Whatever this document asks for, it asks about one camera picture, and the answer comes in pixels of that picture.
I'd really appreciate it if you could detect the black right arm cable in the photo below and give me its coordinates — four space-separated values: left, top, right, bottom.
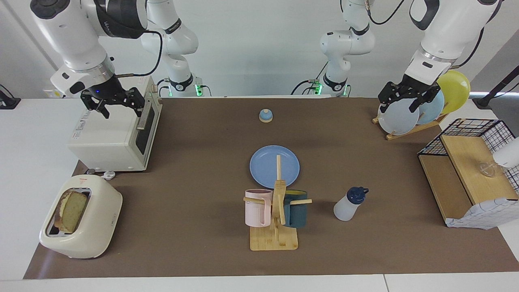
115 29 163 77

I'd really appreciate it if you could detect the wooden shelf box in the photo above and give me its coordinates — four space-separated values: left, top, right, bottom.
419 135 519 221

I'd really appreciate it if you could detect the cream two-slot toaster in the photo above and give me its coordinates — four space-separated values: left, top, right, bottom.
39 174 123 259

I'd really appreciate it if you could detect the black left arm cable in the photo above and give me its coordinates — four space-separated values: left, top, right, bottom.
367 0 487 69

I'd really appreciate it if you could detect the white cylindrical object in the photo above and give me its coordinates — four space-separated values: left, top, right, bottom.
493 137 519 169

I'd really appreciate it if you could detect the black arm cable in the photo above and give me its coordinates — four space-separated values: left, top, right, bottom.
115 29 163 77
367 0 487 69

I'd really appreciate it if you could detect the white toaster oven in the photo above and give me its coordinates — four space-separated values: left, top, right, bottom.
67 75 163 172

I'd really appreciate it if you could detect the clear glass cup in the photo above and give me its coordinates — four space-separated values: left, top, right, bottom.
478 161 497 178

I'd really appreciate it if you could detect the pink ribbed mug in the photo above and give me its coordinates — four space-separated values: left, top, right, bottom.
244 189 273 228

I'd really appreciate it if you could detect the teal mug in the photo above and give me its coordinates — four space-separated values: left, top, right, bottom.
283 190 308 228

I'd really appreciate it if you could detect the white checkered cloth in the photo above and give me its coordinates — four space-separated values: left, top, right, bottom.
445 198 519 230

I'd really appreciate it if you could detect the toasted bread slice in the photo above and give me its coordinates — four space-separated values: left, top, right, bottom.
55 190 89 234

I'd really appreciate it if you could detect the yellow round plate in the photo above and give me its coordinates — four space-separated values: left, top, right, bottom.
436 70 471 115

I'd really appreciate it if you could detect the wooden plate rack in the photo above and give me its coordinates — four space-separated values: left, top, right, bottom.
372 114 448 141

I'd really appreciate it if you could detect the white seasoning bottle navy cap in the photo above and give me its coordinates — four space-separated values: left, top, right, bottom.
333 187 369 221

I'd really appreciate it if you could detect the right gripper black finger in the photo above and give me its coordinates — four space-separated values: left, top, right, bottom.
124 87 146 118
80 91 111 119

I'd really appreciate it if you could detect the wooden mug rack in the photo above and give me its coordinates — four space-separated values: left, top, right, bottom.
243 155 313 251

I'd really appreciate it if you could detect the black clamp mount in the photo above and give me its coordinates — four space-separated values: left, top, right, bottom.
0 84 21 110

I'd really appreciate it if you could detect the black wire basket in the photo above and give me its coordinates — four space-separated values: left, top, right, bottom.
418 118 519 191

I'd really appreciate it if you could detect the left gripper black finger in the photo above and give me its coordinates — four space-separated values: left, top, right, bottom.
378 82 402 113
409 90 437 113

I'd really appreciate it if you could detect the light blue round plate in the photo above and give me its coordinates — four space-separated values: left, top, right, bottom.
414 87 445 125

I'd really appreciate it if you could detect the brown table mat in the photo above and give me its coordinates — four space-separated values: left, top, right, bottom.
23 97 519 279

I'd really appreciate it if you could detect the grey round plate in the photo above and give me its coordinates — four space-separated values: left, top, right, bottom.
378 97 420 135

